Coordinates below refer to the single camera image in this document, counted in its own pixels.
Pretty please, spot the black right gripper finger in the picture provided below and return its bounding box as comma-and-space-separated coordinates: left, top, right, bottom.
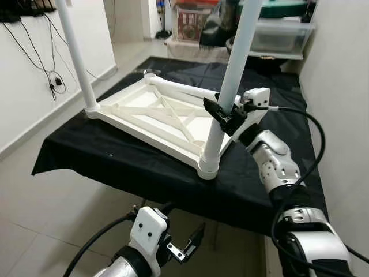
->
203, 97, 232, 129

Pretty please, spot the black tablecloth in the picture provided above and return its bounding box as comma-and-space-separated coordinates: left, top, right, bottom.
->
32, 55, 329, 237

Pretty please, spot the black wok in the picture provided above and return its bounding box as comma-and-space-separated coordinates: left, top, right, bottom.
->
226, 36, 300, 73

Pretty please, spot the white plastic table top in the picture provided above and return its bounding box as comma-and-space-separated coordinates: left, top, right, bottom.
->
85, 69, 272, 181

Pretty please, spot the orange lidded storage box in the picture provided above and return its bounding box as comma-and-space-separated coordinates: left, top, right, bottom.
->
173, 0, 217, 44

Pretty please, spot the black floor mop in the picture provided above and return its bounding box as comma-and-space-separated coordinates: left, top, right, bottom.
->
155, 0, 174, 40

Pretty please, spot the clear plastic storage box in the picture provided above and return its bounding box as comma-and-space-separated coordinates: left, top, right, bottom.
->
248, 18, 317, 55

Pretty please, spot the green round lid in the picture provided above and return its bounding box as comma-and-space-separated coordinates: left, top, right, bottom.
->
259, 0, 312, 18

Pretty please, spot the black router with antennas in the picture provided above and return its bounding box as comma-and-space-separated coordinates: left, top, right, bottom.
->
0, 0, 55, 24

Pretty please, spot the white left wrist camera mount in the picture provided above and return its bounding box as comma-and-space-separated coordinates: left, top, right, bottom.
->
129, 206, 170, 275

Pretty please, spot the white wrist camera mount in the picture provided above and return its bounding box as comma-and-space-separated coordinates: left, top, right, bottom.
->
234, 88, 272, 136
129, 206, 170, 275

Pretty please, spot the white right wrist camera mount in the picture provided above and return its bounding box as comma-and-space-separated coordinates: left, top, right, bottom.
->
234, 88, 272, 136

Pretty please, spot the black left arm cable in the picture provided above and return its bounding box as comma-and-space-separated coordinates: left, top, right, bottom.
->
62, 211, 139, 277

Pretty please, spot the black trailing power cable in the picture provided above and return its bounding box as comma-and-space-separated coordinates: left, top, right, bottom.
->
43, 14, 119, 81

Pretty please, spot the black looped power cable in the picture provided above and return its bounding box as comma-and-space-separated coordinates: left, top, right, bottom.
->
0, 20, 67, 102

